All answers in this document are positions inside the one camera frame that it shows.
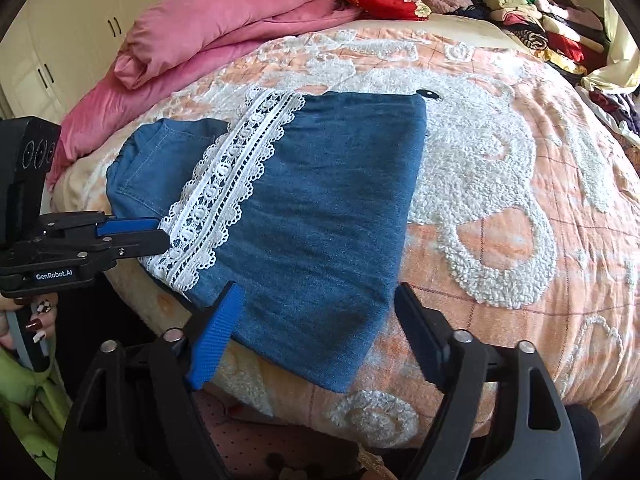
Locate blue denim lace-trimmed pants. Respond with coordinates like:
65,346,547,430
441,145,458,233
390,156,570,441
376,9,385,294
106,88,426,392

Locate left hand with painted nails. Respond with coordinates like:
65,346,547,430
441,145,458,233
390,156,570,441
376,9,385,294
0,292,58,350

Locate peach white bear bedspread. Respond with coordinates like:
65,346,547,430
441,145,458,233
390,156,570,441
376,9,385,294
52,16,639,451

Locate pink folded duvet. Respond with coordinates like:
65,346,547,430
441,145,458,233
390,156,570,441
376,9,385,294
47,0,360,186

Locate floral laundry basket with clothes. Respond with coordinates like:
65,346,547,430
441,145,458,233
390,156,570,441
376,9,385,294
575,86,639,148

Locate cream curtain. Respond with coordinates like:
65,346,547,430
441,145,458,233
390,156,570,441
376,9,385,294
580,0,640,94

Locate stack of folded clothes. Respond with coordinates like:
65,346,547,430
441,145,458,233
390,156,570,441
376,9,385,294
452,0,610,81

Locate red embroidered cloth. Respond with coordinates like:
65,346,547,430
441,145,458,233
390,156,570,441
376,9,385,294
345,0,432,21

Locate cream wardrobe with handles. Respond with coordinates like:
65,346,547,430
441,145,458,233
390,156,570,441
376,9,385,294
1,0,160,122

